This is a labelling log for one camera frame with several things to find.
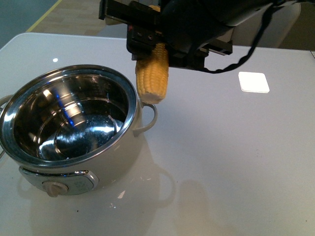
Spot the yellow corn cob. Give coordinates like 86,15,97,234
135,4,169,105

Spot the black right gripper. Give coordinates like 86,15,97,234
98,0,233,72

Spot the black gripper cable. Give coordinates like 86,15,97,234
201,0,300,74

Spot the right beige upholstered chair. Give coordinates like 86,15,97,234
231,3,301,48

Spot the beige electric cooking pot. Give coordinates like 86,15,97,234
0,64,158,197

